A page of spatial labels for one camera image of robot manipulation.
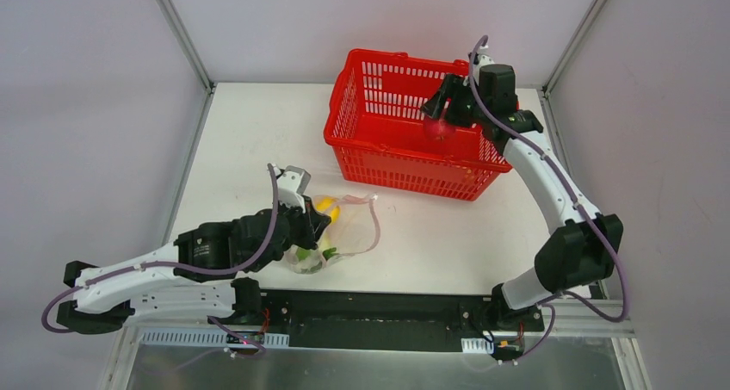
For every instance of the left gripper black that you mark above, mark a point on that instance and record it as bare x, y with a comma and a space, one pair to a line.
311, 222

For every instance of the aluminium frame post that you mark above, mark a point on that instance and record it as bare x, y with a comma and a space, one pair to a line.
578, 37
186, 43

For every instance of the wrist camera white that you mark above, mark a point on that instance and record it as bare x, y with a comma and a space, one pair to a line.
481, 57
291, 183

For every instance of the white daikon radish toy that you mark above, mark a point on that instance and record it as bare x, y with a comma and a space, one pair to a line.
324, 244

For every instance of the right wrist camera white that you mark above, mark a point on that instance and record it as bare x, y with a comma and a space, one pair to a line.
481, 57

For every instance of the red apple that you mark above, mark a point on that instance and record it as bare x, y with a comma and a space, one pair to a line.
438, 130

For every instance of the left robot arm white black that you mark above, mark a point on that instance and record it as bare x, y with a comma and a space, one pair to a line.
194, 276

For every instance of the red plastic shopping basket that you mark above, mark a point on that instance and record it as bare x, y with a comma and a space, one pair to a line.
380, 136

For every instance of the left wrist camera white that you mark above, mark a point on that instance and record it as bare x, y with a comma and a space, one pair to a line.
291, 183

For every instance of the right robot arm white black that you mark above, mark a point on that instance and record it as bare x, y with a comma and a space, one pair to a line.
583, 242

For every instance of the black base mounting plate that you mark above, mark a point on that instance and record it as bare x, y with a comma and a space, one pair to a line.
379, 321

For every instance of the green vegetable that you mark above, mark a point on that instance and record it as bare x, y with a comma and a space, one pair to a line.
314, 256

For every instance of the right aluminium frame post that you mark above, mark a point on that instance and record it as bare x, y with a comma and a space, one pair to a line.
578, 37

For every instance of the clear pink zip top bag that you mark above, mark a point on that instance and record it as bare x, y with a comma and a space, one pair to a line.
356, 232

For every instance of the left aluminium frame post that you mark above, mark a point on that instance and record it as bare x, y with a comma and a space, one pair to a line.
186, 43

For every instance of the yellow orange fruit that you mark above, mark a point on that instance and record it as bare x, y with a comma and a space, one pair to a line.
329, 206

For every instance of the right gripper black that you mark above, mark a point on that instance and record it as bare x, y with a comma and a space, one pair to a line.
454, 99

